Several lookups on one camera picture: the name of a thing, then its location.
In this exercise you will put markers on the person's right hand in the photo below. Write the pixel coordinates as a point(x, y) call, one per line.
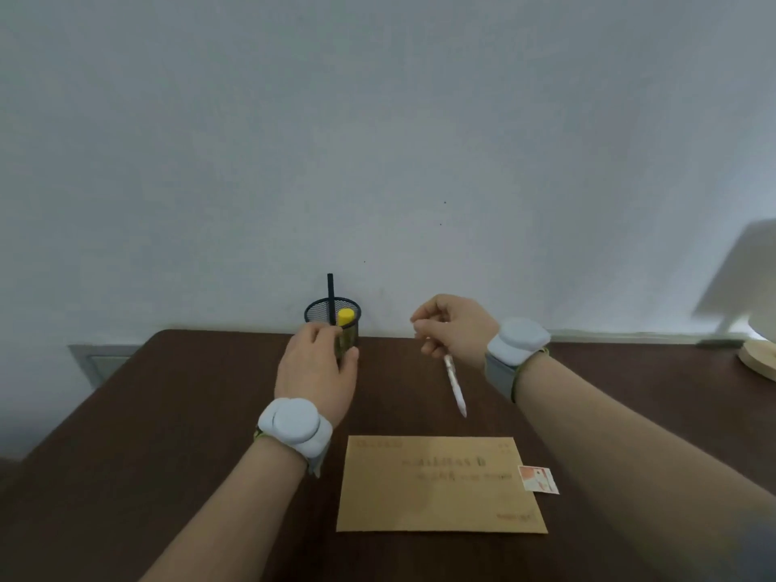
point(464, 330)

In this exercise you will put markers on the black pen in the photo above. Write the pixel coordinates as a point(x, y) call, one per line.
point(331, 296)

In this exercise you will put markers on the brown paper envelope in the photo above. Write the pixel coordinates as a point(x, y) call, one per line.
point(436, 484)

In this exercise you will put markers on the person's left forearm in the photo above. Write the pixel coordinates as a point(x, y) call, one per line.
point(236, 515)

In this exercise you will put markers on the person's left thumb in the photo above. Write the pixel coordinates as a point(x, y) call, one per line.
point(350, 360)

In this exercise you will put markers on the white right wrist tracker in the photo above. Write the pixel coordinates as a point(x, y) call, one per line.
point(515, 345)

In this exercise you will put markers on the white pen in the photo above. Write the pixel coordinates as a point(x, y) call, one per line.
point(454, 384)

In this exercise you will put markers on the yellow glue stick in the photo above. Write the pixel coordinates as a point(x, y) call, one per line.
point(345, 316)

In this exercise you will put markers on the person's right forearm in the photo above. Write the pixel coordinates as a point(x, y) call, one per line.
point(618, 472)

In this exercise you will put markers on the black mesh pen holder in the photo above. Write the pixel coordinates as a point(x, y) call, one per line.
point(348, 339)

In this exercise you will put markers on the white lamp with wooden base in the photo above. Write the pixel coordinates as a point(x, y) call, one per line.
point(761, 354)

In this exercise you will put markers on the person's right fingers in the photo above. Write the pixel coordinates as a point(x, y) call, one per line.
point(429, 318)

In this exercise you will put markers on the white left wrist tracker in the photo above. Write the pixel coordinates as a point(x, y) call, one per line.
point(294, 424)

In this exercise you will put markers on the white wrist tracker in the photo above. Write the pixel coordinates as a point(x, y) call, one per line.
point(515, 345)
point(294, 424)

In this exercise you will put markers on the person's left hand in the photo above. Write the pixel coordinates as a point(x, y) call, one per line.
point(312, 372)

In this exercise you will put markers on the orange and white postage stamp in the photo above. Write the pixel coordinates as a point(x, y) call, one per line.
point(538, 479)

